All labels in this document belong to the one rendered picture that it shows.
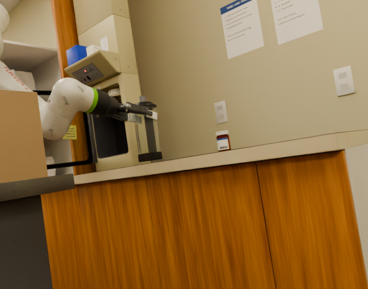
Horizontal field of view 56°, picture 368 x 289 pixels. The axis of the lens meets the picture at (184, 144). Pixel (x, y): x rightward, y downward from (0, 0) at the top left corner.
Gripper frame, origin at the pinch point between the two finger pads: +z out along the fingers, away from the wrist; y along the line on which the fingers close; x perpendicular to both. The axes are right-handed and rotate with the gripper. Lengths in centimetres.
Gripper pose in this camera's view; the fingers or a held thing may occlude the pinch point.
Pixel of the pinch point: (144, 117)
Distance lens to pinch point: 144.6
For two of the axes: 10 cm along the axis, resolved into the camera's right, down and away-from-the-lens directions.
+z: 6.6, 1.7, 7.3
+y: -7.5, 1.4, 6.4
